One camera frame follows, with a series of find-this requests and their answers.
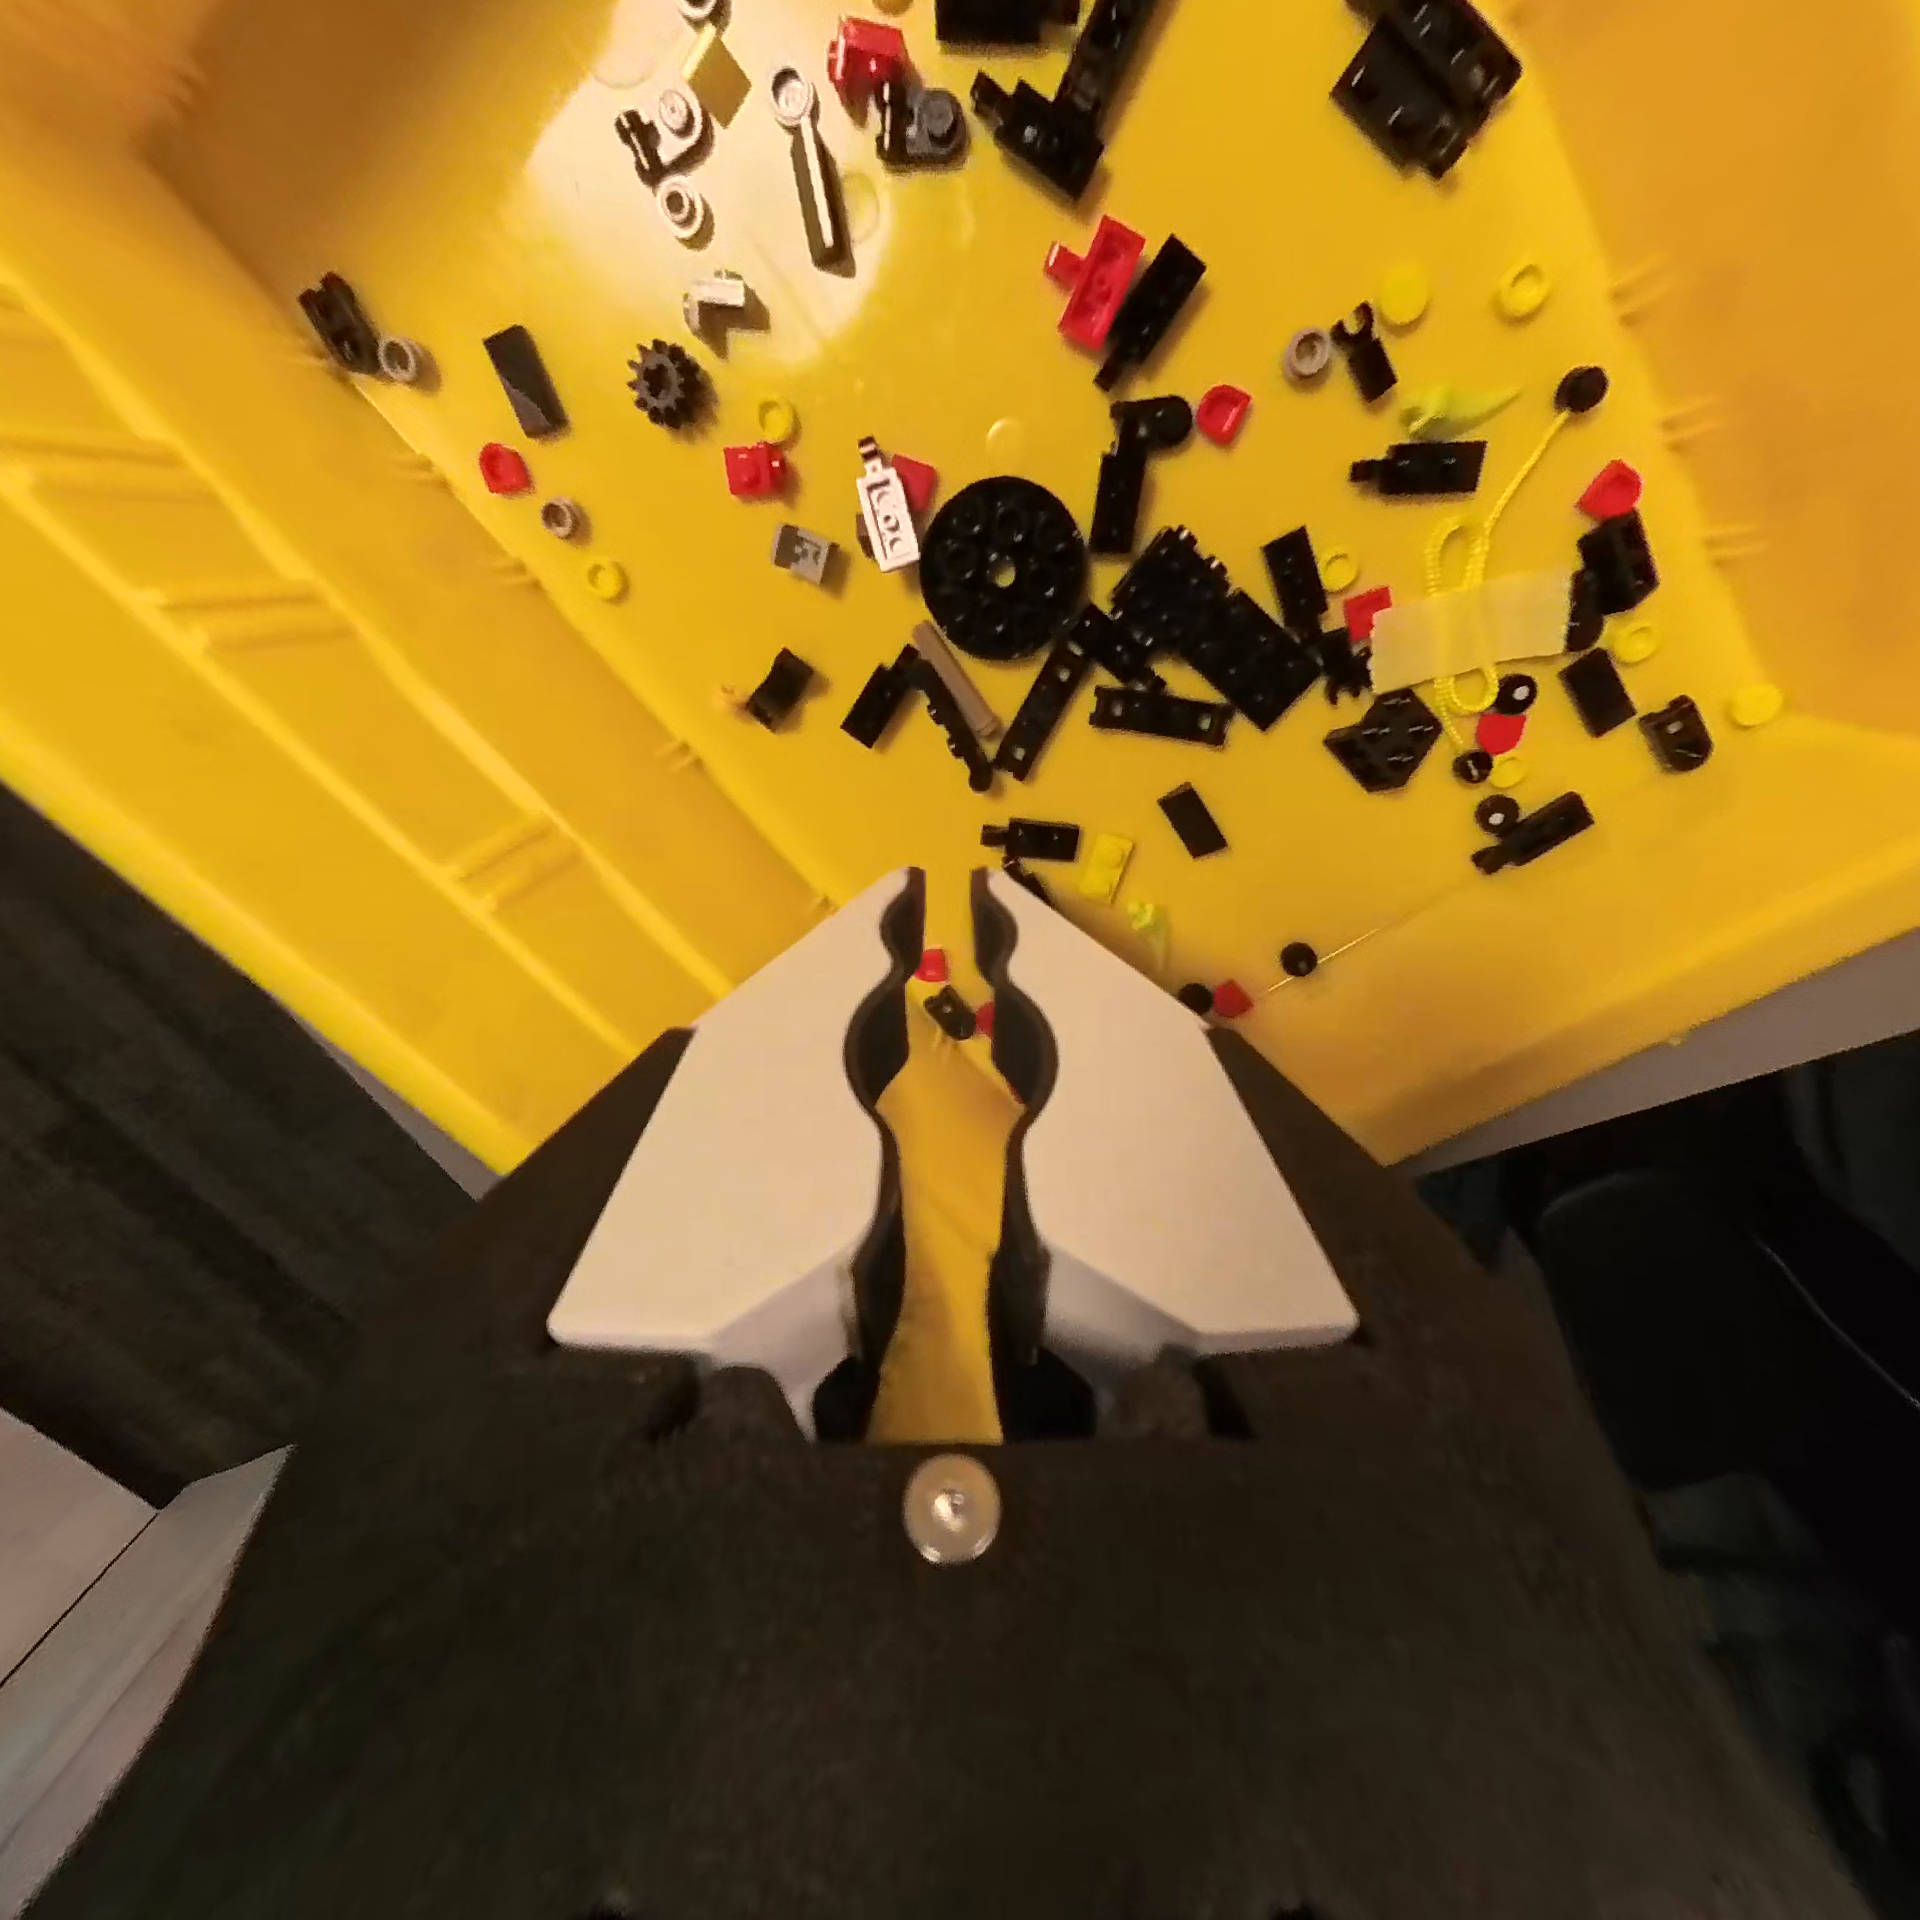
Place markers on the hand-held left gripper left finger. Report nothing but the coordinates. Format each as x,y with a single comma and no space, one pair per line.
721,1184

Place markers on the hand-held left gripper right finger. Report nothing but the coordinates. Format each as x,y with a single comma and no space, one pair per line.
1185,1184

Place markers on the small black rounded lego piece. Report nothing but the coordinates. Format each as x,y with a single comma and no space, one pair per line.
950,1013

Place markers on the pile of lego bricks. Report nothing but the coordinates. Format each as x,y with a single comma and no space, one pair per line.
1244,644

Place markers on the yellow plastic bin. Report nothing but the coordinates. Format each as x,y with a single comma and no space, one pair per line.
299,599

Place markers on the black round lego plate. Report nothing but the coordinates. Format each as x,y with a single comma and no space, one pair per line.
967,592

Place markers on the black lego gear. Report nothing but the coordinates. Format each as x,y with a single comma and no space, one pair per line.
656,376

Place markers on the lime green lego claw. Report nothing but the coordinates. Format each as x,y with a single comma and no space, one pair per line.
1440,407

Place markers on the white tape strip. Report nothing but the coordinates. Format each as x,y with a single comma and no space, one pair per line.
1515,616

